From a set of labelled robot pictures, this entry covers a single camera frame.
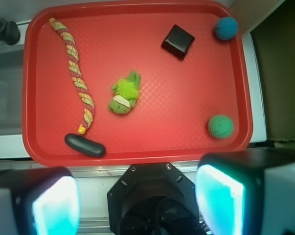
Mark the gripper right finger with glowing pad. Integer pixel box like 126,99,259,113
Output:
195,148,295,235

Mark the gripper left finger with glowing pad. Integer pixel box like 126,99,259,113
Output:
0,167,81,235

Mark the green dimpled ball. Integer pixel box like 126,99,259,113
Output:
207,115,234,139

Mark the blue dimpled ball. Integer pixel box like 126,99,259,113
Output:
215,17,238,41

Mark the black oblong capsule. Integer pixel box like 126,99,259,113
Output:
65,133,106,157

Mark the red plastic tray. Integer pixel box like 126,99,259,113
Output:
22,0,253,166

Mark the green fuzzy plush toy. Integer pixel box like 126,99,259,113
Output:
108,70,141,115

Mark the black square block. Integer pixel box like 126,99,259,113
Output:
161,24,195,60

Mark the black clamp knob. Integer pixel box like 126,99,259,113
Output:
0,18,21,46

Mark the black octagonal mount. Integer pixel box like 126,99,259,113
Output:
107,163,206,235

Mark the red yellow twisted rope toy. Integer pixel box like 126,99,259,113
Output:
49,18,95,135

